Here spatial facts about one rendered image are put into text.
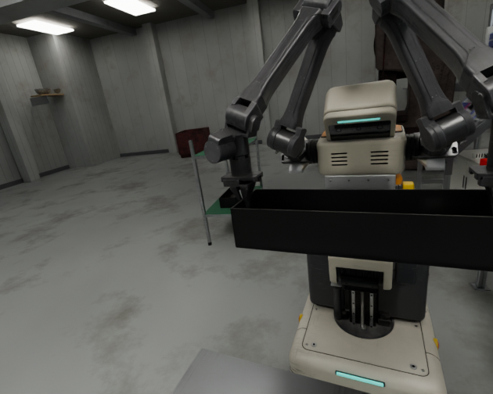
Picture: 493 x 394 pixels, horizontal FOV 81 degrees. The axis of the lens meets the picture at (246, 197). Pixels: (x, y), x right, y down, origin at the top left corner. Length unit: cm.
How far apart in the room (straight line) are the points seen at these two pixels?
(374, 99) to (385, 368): 106
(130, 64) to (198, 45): 248
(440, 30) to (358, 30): 862
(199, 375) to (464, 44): 88
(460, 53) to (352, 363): 119
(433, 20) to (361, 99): 28
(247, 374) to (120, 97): 1102
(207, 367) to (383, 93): 88
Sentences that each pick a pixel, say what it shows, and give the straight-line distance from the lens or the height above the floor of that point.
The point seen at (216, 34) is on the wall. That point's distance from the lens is 989.
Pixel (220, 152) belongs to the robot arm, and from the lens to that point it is 69.
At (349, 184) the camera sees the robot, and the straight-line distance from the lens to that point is 104.
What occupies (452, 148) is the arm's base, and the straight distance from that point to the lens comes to 108.
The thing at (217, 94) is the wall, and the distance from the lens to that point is 977.
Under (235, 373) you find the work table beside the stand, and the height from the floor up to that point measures 80.
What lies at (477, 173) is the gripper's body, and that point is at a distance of 71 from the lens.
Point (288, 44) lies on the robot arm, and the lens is 83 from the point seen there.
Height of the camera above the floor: 138
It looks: 18 degrees down
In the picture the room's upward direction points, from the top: 8 degrees counter-clockwise
